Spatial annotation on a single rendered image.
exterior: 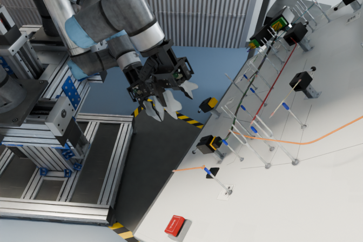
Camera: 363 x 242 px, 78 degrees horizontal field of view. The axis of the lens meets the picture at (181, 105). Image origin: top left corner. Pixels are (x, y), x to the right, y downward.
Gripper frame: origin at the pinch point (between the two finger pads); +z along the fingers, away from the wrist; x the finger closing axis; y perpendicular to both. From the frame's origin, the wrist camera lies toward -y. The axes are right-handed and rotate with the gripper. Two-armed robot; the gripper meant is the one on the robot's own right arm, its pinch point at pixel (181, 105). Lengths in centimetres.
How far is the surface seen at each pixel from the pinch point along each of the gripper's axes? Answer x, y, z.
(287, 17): 74, 8, 10
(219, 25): 204, -115, 55
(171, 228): -26.5, 4.0, 19.5
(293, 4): 121, -3, 22
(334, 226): -16.8, 39.4, 7.0
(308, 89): 19.0, 28.4, 9.3
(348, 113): 8.6, 38.4, 7.8
